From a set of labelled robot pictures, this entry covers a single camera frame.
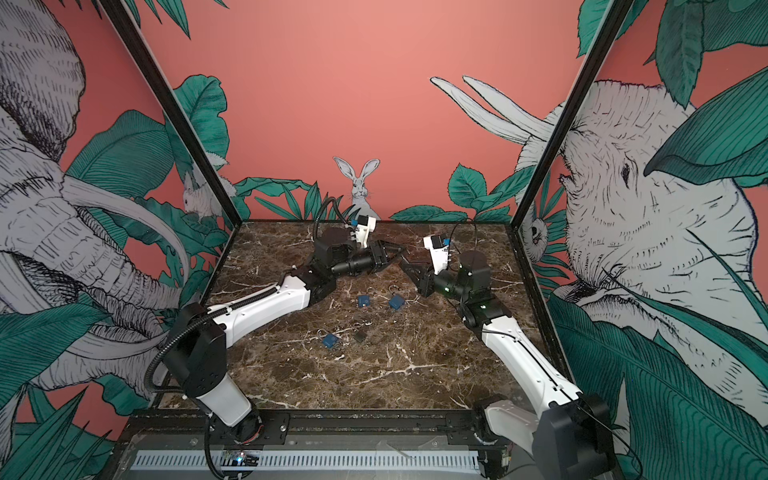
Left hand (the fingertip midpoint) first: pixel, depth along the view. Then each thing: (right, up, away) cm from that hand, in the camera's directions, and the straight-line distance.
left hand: (407, 247), depth 71 cm
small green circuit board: (-40, -51, -1) cm, 65 cm away
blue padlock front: (-22, -28, +17) cm, 40 cm away
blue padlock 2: (-2, -18, +26) cm, 32 cm away
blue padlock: (-13, -18, +26) cm, 34 cm away
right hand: (-1, -5, +1) cm, 5 cm away
